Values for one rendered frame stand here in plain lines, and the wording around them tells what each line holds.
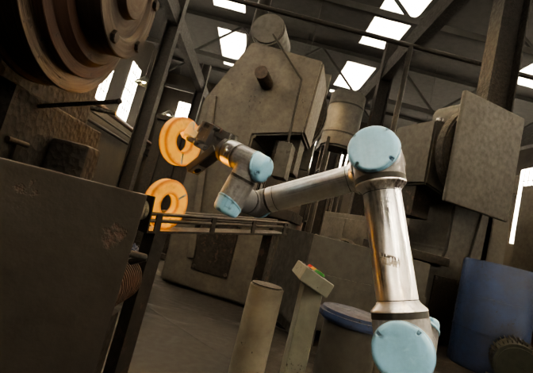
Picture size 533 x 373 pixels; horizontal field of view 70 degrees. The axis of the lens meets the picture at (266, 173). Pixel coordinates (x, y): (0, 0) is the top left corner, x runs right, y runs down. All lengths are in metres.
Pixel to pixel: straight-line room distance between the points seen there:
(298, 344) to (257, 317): 0.18
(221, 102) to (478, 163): 2.51
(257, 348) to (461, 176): 3.00
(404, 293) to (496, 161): 3.58
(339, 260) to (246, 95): 1.73
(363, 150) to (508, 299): 2.96
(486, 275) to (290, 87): 2.30
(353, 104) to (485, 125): 5.91
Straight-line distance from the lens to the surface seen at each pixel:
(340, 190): 1.06
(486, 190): 4.24
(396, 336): 0.83
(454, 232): 4.36
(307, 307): 1.41
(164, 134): 1.20
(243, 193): 1.02
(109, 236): 0.19
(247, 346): 1.38
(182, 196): 1.26
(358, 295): 2.93
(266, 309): 1.35
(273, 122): 3.47
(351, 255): 2.85
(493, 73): 5.39
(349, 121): 9.72
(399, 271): 0.86
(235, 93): 3.65
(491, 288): 3.72
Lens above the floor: 0.72
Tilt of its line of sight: 7 degrees up
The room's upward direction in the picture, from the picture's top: 14 degrees clockwise
